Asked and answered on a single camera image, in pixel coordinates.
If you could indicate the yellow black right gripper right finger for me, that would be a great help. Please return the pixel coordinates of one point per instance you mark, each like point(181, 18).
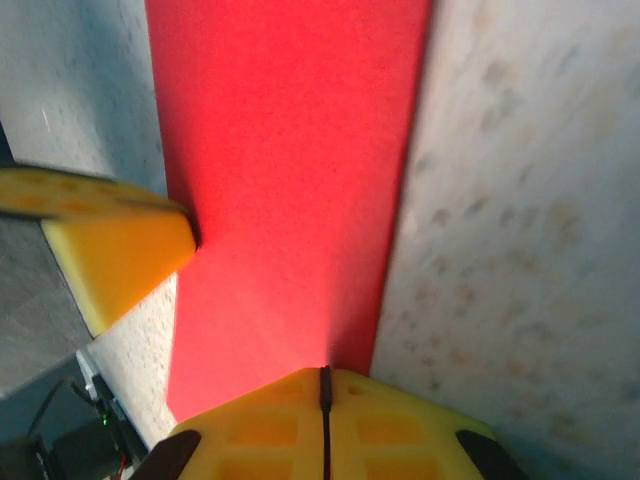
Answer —
point(400, 435)

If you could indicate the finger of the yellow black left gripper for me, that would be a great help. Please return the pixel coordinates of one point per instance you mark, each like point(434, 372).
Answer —
point(75, 192)
point(120, 260)

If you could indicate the red paper sheet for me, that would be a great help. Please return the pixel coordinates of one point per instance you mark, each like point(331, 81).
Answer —
point(290, 175)

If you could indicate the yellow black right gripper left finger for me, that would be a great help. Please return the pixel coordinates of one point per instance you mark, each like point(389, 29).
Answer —
point(260, 435)

